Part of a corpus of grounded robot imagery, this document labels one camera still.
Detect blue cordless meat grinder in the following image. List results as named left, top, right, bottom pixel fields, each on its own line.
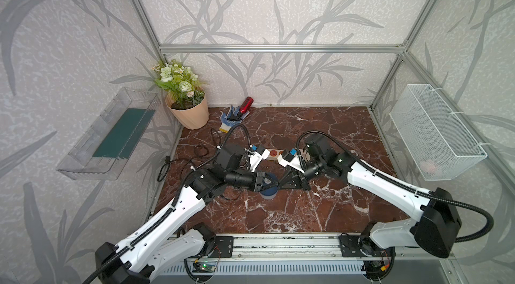
left=260, top=173, right=278, bottom=200

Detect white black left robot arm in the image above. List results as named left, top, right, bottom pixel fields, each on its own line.
left=85, top=144, right=270, bottom=283

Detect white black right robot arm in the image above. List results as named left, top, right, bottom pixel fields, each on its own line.
left=278, top=130, right=494, bottom=258

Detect beige power strip red sockets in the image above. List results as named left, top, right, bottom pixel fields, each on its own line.
left=266, top=148, right=283, bottom=161

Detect blue white work glove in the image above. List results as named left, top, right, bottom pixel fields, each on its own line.
left=219, top=105, right=250, bottom=133

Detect potted white flower plant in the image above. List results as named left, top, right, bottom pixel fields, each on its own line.
left=152, top=59, right=209, bottom=130

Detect pink object in basket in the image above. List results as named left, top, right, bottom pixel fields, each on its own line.
left=418, top=160, right=441, bottom=175

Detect green mat on shelf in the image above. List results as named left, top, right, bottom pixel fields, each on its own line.
left=93, top=108, right=155, bottom=159

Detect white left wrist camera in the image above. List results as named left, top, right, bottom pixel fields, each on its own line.
left=248, top=144, right=270, bottom=172

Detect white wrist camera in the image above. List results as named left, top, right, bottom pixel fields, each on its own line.
left=277, top=148, right=305, bottom=173
left=248, top=144, right=270, bottom=172

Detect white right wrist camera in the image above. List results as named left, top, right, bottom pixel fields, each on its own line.
left=277, top=148, right=305, bottom=173

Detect black power strip cord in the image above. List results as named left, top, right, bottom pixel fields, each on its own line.
left=156, top=126, right=224, bottom=183

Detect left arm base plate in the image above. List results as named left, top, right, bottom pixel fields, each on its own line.
left=191, top=236, right=234, bottom=258

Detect aluminium front rail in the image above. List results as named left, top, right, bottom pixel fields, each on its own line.
left=116, top=232, right=455, bottom=263

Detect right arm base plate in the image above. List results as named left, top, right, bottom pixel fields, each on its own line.
left=338, top=233, right=396, bottom=258

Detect white wire mesh basket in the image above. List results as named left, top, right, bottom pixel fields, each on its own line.
left=390, top=84, right=488, bottom=181

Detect clear acrylic wall shelf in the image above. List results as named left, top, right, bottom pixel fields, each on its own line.
left=56, top=88, right=160, bottom=181

